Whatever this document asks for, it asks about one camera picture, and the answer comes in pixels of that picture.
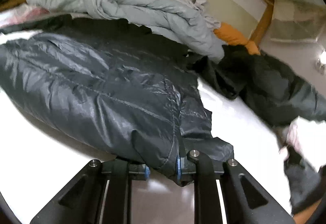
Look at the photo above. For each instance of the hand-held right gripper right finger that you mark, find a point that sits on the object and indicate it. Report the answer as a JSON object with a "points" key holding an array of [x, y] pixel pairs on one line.
{"points": [[179, 166]]}

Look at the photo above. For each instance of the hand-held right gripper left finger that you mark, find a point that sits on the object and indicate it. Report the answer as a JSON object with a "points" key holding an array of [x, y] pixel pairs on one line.
{"points": [[147, 172]]}

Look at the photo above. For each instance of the black puffer jacket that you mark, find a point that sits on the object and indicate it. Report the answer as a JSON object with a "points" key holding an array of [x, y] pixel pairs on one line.
{"points": [[101, 91]]}

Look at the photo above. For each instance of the white pink cloth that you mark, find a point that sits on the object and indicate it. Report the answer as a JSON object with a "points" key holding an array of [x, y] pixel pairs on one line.
{"points": [[293, 132]]}

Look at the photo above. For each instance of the dark green hooded coat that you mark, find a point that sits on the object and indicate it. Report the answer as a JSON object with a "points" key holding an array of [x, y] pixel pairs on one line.
{"points": [[267, 79]]}

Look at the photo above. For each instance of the dark cloth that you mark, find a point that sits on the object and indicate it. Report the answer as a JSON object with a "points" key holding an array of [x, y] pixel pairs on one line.
{"points": [[303, 180]]}

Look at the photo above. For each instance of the orange plush pillow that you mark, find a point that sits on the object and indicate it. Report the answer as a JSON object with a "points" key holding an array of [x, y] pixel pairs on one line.
{"points": [[231, 34]]}

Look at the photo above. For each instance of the light blue duvet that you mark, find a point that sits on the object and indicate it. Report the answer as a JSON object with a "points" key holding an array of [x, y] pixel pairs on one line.
{"points": [[142, 10]]}

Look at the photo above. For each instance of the white crumpled cloth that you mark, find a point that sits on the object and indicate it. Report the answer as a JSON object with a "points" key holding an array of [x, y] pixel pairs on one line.
{"points": [[196, 0]]}

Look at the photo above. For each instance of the wooden bed frame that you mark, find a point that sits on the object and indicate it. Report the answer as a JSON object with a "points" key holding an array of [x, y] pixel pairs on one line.
{"points": [[266, 17]]}

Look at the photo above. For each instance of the small wall night light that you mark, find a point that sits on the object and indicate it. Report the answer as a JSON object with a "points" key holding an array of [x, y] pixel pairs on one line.
{"points": [[321, 61]]}

